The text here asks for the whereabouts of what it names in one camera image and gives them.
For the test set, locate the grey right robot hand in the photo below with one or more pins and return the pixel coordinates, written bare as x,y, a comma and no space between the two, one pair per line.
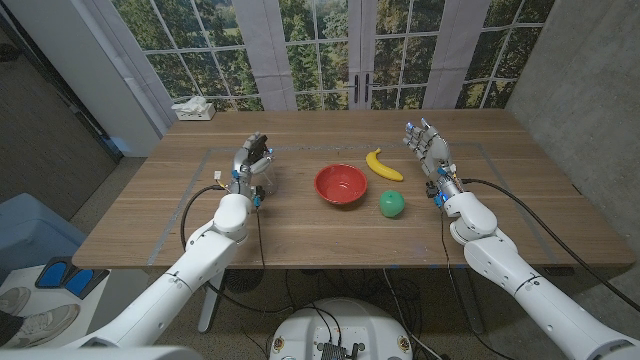
432,149

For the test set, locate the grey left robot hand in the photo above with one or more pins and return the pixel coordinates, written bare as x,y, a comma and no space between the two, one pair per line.
242,165

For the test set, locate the clear plastic cup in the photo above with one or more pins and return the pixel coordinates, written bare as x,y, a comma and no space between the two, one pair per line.
258,148

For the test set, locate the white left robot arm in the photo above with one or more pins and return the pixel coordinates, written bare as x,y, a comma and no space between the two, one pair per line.
200,260

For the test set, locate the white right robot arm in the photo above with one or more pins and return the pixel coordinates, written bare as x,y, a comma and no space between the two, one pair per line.
530,292

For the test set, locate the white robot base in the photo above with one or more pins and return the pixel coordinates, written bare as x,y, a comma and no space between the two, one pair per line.
340,325

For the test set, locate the yellow banana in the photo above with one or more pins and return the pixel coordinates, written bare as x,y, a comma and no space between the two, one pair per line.
382,169

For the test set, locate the red bowl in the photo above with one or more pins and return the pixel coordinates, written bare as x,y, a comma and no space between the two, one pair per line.
341,184

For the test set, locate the green apple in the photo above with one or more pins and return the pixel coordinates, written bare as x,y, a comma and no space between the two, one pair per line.
391,203

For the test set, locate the white tissue box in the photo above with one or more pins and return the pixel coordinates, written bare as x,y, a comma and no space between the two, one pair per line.
196,112

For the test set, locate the black round floor device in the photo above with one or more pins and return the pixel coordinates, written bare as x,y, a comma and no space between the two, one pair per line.
243,281

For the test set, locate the printed window backdrop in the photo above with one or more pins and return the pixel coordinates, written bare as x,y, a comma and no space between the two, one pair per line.
320,50

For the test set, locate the white table leg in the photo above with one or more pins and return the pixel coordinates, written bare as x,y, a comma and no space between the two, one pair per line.
207,312

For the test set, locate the grey table leg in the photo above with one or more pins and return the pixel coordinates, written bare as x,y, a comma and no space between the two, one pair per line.
470,305

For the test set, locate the white floor platform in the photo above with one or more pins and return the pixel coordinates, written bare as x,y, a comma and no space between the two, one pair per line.
120,300

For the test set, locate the blue foot pedal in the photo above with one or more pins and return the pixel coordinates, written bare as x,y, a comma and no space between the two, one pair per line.
80,282
50,274

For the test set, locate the blue plastic bin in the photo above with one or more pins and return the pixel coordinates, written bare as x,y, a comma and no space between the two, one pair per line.
35,235

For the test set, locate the grey white sneaker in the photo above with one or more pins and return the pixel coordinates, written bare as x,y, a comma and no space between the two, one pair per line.
12,300
45,322

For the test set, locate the dark trouser leg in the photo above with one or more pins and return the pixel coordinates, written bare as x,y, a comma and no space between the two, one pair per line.
10,327

